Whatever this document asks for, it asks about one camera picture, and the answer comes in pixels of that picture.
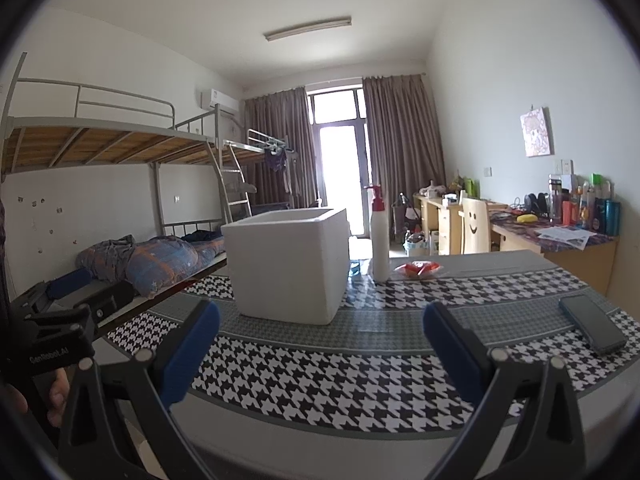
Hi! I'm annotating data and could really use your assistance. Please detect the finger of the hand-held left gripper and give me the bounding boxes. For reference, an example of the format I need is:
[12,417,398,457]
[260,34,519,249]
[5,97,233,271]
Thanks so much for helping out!
[21,268,94,312]
[75,281,137,332]

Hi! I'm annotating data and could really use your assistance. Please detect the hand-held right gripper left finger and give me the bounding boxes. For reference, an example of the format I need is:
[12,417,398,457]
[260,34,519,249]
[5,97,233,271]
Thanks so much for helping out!
[57,301,222,480]

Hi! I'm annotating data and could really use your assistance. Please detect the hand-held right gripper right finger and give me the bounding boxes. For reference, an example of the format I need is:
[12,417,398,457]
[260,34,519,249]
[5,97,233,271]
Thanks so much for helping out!
[422,301,587,480]

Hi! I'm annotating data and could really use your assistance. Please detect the white foam box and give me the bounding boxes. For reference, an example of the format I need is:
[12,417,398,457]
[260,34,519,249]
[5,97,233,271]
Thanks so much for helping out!
[220,206,351,326]

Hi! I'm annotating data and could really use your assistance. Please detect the person's left hand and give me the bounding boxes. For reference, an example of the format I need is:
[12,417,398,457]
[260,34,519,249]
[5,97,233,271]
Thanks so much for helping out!
[0,366,72,430]

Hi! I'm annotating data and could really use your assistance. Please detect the grey crumpled garment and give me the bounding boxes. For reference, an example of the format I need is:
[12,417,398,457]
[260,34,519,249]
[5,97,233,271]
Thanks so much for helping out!
[76,234,137,282]

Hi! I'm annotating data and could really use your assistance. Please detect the blue plaid quilt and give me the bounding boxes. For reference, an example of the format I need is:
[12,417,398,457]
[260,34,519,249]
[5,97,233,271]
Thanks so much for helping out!
[125,237,201,296]

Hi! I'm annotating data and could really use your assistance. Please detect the red snack packet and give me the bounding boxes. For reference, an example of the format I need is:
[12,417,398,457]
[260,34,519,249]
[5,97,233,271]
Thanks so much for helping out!
[395,260,443,279]

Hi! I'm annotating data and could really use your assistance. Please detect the white waste bin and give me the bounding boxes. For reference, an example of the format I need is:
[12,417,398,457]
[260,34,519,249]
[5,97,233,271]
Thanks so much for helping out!
[402,232,431,256]

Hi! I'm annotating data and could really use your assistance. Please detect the wooden chair with smiley face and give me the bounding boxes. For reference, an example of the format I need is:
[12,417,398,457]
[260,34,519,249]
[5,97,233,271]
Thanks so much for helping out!
[459,197,493,256]

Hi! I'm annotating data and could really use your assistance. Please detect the houndstooth tablecloth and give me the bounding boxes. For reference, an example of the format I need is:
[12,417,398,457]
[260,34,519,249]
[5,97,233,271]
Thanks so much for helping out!
[105,249,640,433]

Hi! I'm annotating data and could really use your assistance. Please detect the wooden desk with drawers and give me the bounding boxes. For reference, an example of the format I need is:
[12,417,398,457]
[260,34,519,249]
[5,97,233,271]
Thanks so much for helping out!
[412,192,508,256]

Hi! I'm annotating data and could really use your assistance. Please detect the white pump bottle red cap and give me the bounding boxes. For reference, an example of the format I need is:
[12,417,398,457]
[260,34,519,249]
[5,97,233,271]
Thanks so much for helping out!
[363,184,391,283]

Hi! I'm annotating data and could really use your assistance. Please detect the black smartphone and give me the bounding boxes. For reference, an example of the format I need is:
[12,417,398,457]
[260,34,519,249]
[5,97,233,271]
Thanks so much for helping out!
[558,294,628,356]

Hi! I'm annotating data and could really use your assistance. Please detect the metal bunk bed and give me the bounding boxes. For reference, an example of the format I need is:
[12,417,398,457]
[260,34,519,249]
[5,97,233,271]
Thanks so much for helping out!
[0,52,261,341]
[220,127,301,211]

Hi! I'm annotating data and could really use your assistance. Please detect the wooden desk with patterned cover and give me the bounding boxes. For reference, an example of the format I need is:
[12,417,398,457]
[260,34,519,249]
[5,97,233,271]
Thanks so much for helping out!
[490,210,620,296]

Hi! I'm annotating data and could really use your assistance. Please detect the black folding stand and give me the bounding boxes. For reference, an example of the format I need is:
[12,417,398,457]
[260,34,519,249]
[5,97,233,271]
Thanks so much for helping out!
[392,192,421,233]

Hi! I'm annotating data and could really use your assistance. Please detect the printed papers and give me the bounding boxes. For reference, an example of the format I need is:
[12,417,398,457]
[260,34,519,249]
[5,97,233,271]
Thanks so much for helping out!
[537,225,598,250]

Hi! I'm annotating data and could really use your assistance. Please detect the pile of small desk items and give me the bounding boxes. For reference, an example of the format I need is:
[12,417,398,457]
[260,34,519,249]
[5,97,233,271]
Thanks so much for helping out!
[419,170,463,198]

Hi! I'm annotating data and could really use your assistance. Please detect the black headphones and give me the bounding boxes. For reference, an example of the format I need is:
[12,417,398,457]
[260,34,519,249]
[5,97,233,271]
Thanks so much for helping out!
[522,191,550,218]

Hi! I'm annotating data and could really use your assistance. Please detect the metal bunk ladder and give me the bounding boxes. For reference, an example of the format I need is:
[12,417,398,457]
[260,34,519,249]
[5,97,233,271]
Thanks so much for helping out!
[215,105,253,226]

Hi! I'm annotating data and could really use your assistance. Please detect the row of toiletry bottles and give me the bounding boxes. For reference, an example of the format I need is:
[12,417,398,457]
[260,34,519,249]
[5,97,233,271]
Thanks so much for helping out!
[547,172,622,236]

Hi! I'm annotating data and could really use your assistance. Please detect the dark hanging clothes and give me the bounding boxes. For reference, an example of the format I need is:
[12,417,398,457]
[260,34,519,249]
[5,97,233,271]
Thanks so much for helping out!
[264,147,301,196]

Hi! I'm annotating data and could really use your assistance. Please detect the glass balcony door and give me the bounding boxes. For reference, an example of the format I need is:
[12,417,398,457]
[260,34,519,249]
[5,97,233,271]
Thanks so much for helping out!
[306,87,373,236]

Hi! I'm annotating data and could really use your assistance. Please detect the brown curtain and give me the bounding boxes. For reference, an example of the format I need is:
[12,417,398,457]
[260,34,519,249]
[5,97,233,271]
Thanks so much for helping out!
[362,74,447,201]
[243,87,321,208]

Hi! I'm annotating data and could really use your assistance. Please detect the white air conditioner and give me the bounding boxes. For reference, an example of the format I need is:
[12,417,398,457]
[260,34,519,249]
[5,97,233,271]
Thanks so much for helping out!
[200,89,241,113]

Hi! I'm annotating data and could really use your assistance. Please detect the ceiling tube light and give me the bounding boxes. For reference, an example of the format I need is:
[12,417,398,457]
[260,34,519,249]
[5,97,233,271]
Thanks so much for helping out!
[263,16,352,42]

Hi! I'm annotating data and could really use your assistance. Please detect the pink cartoon wall picture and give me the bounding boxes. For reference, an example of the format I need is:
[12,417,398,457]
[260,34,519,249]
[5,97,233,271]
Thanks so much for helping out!
[519,107,555,157]

